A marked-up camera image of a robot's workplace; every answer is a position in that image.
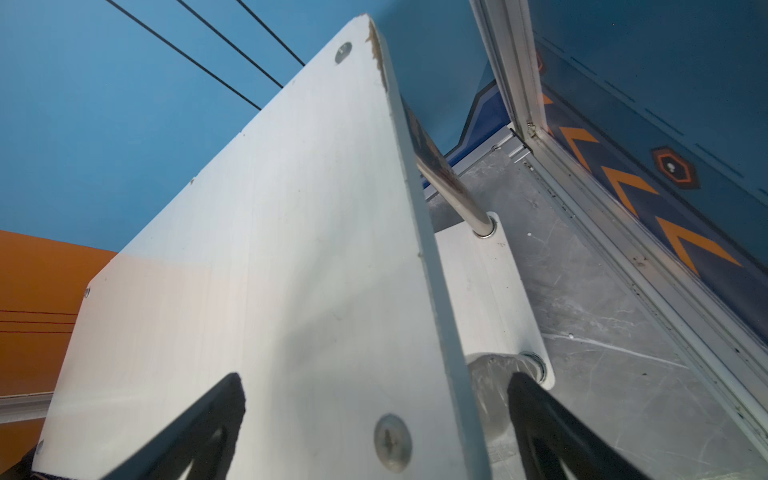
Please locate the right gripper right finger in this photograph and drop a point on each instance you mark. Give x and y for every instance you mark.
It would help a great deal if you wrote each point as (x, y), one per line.
(553, 443)

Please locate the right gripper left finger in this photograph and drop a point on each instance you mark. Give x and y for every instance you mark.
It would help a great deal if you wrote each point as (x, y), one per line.
(199, 444)

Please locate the white two-tier shelf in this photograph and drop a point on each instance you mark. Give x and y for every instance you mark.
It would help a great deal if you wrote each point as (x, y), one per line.
(303, 259)

